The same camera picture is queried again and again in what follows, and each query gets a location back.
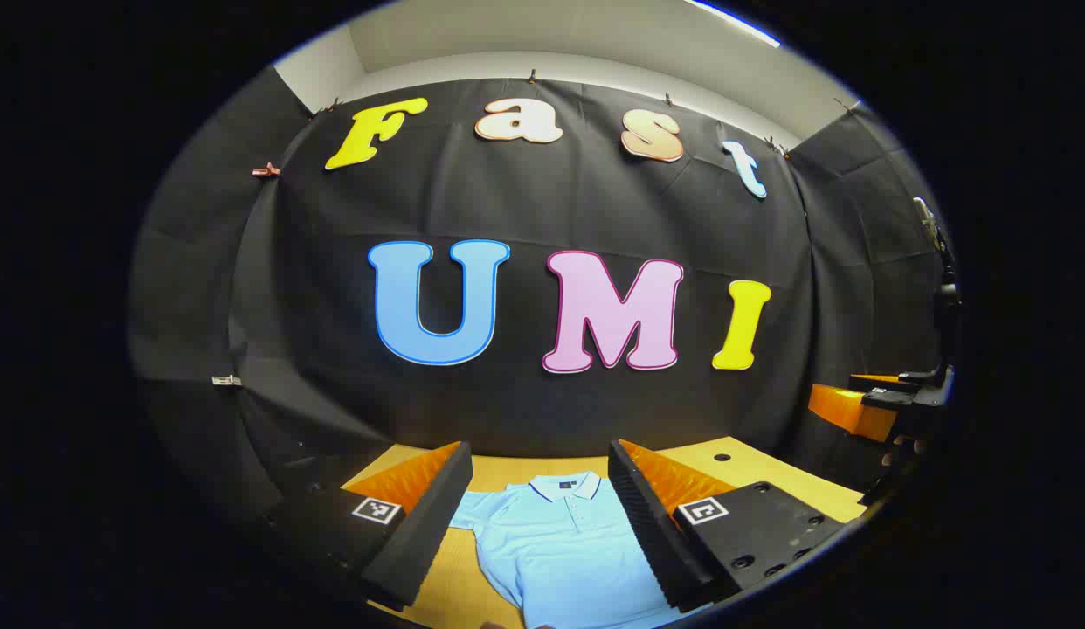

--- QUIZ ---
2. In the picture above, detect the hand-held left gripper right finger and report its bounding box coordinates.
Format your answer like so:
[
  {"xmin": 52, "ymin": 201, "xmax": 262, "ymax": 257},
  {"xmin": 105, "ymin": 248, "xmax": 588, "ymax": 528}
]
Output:
[{"xmin": 607, "ymin": 439, "xmax": 849, "ymax": 612}]

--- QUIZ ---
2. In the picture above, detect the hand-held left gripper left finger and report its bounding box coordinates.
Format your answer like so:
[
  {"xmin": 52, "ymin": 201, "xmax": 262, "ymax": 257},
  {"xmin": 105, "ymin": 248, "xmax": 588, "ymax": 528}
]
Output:
[{"xmin": 263, "ymin": 441, "xmax": 473, "ymax": 612}]

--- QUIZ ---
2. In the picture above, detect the light blue T-shirt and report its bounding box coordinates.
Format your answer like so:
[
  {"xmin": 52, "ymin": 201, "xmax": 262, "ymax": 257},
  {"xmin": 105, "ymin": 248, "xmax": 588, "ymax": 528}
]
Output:
[{"xmin": 449, "ymin": 472, "xmax": 709, "ymax": 629}]

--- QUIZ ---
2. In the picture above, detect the black backdrop cloth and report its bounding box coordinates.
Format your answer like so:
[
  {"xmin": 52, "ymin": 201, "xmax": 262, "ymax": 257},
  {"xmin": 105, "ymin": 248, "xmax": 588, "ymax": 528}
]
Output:
[{"xmin": 128, "ymin": 66, "xmax": 950, "ymax": 525}]

